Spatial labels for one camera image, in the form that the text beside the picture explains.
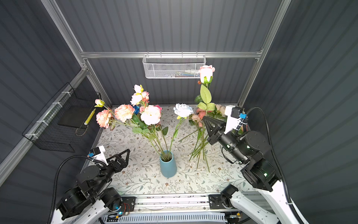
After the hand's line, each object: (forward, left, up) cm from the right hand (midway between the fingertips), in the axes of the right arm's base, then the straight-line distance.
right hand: (205, 119), depth 51 cm
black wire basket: (+20, +73, -16) cm, 77 cm away
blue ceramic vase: (-6, +16, -27) cm, 32 cm away
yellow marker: (+16, +60, -16) cm, 64 cm away
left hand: (-3, +37, -22) cm, 43 cm away
